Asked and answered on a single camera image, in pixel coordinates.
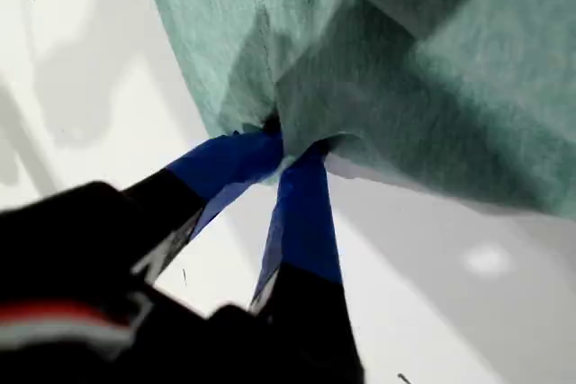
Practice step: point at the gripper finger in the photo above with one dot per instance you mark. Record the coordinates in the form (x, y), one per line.
(303, 231)
(216, 168)

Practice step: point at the pale green T-shirt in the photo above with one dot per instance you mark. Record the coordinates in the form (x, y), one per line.
(405, 109)

